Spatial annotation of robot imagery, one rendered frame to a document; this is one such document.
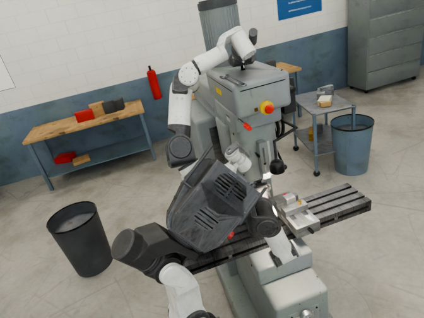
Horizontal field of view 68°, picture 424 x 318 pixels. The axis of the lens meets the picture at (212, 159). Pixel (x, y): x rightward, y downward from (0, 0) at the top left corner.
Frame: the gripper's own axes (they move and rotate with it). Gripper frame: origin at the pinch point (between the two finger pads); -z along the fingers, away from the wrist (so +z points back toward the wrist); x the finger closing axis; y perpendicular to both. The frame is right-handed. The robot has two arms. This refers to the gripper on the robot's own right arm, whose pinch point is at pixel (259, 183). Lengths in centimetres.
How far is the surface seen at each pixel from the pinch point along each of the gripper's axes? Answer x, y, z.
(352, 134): -99, 63, -185
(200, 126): 32, -30, -26
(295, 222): -17.6, 22.5, 8.6
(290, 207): -16.0, 18.4, 0.2
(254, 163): 0.5, -19.1, 10.3
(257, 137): -2.9, -33.2, 9.1
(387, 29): -233, 7, -479
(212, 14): 12, -91, -12
